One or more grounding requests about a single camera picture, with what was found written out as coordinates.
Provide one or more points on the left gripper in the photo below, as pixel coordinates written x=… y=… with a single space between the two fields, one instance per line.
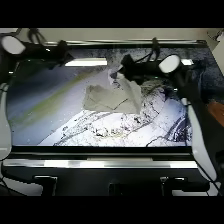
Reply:
x=63 y=55

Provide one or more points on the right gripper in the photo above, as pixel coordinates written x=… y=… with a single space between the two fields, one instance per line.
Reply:
x=130 y=68

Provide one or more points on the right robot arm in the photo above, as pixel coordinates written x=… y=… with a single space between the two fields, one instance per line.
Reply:
x=200 y=133

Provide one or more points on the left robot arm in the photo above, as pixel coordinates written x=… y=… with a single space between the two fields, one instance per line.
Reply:
x=12 y=45

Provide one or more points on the grey garment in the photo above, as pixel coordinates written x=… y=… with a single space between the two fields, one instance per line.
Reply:
x=110 y=98

